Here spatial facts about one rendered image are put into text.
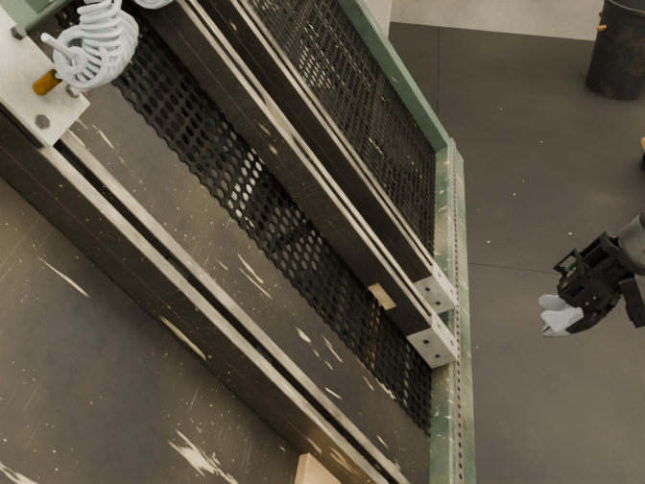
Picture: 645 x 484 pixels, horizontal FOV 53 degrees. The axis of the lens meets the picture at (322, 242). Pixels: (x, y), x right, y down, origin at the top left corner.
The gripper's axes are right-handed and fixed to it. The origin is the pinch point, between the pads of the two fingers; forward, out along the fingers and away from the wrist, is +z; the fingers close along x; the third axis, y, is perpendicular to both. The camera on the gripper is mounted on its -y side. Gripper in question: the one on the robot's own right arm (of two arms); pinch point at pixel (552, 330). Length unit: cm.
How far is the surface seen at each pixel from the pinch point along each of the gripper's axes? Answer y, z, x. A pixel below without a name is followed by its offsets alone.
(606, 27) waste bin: -133, 25, -388
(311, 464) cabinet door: 27.8, 26.5, 25.0
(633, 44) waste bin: -151, 22, -374
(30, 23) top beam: 88, -11, 13
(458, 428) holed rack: -11.9, 41.0, -8.4
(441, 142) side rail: -6, 41, -127
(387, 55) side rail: 28, 24, -127
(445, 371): -9.0, 41.7, -23.6
